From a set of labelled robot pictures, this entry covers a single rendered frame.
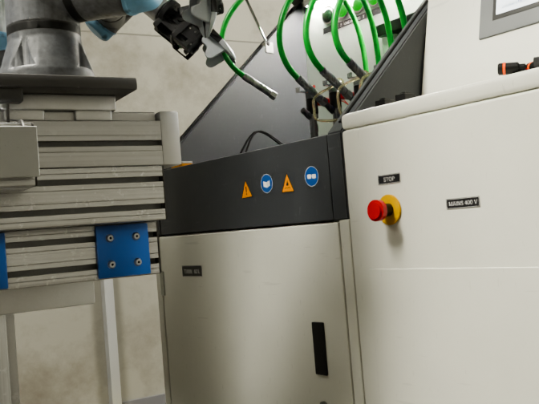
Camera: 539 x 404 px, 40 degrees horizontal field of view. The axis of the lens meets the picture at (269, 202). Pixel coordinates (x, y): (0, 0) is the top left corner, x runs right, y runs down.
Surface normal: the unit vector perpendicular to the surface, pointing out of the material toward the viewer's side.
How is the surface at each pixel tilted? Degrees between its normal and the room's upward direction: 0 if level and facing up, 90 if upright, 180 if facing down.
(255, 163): 90
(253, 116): 90
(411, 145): 90
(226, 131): 90
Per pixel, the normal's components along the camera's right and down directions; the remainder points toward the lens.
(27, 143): 0.51, -0.07
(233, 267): -0.77, 0.04
